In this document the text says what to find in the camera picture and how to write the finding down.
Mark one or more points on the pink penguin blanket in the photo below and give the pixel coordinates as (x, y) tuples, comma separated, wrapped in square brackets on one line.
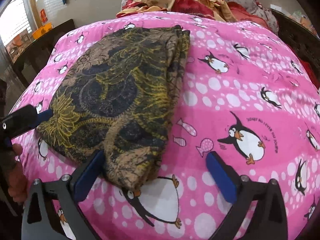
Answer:
[(245, 96)]

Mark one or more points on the person's left hand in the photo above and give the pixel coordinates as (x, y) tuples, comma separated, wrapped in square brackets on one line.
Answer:
[(17, 184)]

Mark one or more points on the orange plastic basin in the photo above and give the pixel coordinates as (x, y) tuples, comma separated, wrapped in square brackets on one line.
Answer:
[(42, 30)]

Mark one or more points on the dark wooden side table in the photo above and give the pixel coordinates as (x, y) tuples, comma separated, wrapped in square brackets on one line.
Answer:
[(43, 45)]

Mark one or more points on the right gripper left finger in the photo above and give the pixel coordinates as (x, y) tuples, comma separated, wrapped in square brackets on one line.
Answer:
[(40, 220)]

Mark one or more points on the dark carved wooden nightstand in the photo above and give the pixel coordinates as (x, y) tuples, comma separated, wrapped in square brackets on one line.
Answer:
[(300, 39)]

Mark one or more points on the red and cream floral quilt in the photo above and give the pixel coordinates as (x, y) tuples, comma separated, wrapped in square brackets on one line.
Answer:
[(212, 9)]

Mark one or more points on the brown floral patterned cloth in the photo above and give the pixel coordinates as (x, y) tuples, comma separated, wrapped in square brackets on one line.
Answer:
[(119, 97)]

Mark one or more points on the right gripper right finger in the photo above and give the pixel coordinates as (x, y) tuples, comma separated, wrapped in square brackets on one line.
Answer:
[(269, 220)]

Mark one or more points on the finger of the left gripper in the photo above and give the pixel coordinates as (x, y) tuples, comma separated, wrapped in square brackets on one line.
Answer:
[(44, 116)]

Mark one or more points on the red wall sticker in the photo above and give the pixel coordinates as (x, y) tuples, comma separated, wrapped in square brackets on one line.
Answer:
[(43, 16)]

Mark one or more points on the clutter on nightstand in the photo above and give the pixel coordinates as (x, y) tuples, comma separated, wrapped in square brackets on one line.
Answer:
[(296, 16)]

